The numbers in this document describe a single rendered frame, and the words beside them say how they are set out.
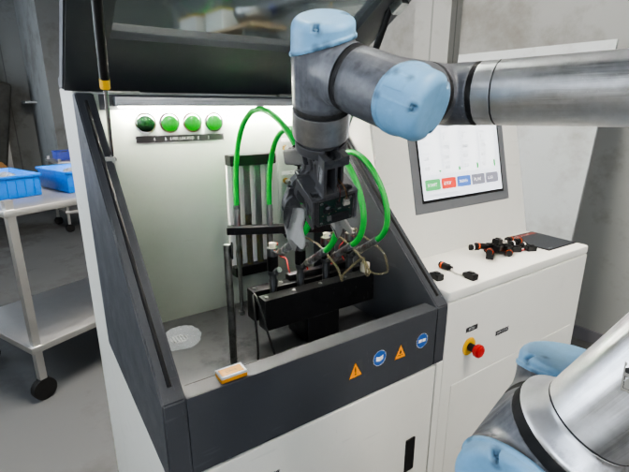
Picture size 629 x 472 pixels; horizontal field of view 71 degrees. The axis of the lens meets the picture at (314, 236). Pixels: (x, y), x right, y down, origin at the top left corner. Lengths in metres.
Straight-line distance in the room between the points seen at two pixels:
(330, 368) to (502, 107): 0.62
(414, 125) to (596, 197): 2.67
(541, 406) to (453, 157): 1.11
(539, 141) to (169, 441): 2.55
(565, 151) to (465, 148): 1.38
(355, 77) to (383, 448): 0.93
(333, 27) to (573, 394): 0.42
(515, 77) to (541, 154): 2.37
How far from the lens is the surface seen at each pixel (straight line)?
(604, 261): 3.15
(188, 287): 1.33
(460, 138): 1.53
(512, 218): 1.73
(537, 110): 0.54
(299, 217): 0.67
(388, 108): 0.46
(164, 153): 1.23
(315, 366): 0.92
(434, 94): 0.47
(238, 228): 1.23
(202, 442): 0.87
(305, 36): 0.52
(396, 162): 1.31
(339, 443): 1.08
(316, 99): 0.54
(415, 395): 1.19
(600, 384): 0.44
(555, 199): 2.85
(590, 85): 0.52
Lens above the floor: 1.42
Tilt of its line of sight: 16 degrees down
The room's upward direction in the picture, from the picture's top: straight up
